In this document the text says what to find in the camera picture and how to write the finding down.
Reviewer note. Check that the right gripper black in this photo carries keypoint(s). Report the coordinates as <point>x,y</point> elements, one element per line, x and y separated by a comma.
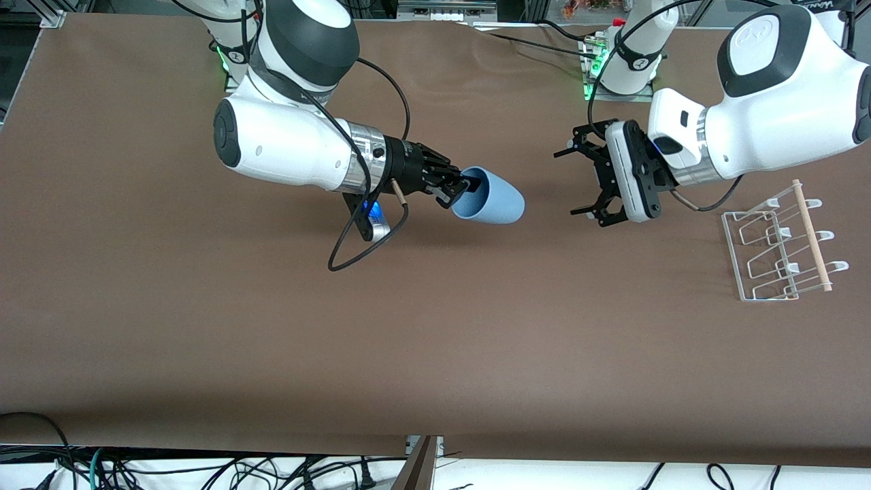
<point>406,167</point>

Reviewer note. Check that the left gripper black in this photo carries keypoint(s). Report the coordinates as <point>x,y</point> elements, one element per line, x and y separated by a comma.
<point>601,165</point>

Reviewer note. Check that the light blue plastic cup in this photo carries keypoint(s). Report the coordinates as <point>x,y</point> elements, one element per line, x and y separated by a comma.
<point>500,204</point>

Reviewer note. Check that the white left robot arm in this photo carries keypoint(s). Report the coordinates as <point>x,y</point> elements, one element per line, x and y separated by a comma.
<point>776,129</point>

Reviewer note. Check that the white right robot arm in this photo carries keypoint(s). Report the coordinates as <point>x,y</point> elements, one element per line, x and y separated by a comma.
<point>286,143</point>

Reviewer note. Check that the brown table cover sheet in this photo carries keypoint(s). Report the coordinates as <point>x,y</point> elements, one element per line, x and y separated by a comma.
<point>204,327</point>

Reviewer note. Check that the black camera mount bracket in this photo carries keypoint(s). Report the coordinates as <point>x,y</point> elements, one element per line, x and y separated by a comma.
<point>355,207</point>

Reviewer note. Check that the brown table leg post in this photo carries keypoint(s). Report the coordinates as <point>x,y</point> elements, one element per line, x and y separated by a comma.
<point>416,469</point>

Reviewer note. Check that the aluminium frame rail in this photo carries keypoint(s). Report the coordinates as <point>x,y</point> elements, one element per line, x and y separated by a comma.
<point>51,17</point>

